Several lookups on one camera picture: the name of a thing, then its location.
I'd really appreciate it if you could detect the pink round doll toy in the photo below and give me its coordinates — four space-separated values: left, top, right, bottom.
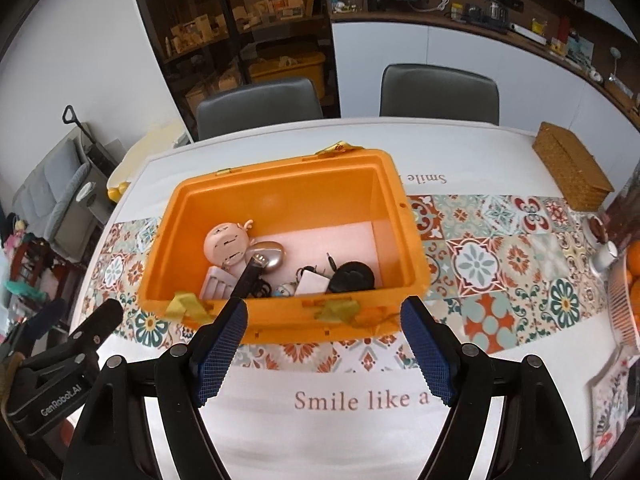
203 220 253 268

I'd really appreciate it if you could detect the white basket of oranges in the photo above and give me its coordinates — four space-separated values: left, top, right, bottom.
608 240 639 354

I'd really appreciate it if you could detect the cream yellow stool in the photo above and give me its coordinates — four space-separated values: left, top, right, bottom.
106 122 193 203

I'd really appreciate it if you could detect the patterned tile table runner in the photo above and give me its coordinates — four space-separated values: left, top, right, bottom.
74 189 611 373

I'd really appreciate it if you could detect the right grey dining chair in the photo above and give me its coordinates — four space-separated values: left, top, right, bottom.
380 63 500 126

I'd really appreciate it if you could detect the astronaut keychain with keys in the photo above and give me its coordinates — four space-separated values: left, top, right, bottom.
273 266 317 297

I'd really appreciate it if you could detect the left grey dining chair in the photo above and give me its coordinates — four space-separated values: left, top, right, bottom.
196 77 323 140

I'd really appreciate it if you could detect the white small cup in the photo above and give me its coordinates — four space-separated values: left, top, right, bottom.
589 240 618 275

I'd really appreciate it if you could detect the grey dining chair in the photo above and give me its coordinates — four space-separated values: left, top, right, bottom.
380 63 500 126
196 77 323 140

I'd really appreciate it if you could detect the woven wicker tissue box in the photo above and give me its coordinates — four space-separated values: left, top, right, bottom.
533 122 614 211

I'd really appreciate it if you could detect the orange plastic storage crate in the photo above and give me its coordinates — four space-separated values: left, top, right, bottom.
138 148 431 344

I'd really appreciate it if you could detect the white power adapter cube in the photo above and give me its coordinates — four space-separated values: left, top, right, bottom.
294 270 330 296

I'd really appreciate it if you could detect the silver oval case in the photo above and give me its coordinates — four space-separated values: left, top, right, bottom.
244 240 285 273

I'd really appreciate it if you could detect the grey sofa armchair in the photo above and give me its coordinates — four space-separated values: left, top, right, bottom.
12 138 96 262

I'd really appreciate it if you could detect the dark wooden shelf cabinet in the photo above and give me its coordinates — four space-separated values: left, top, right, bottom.
136 0 340 134

